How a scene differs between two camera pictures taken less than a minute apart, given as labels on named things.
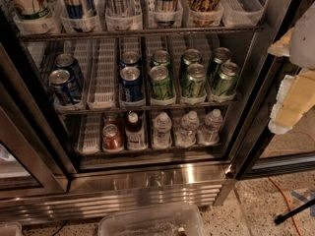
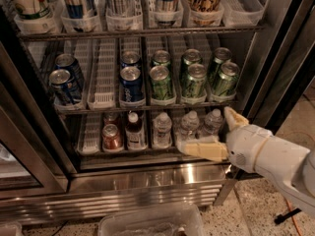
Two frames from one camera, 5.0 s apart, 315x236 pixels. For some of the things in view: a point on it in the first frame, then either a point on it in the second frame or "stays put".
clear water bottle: (209, 134) stays put
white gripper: (304, 39) → (246, 147)
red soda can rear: (110, 118) stays put
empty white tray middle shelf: (102, 75) stays put
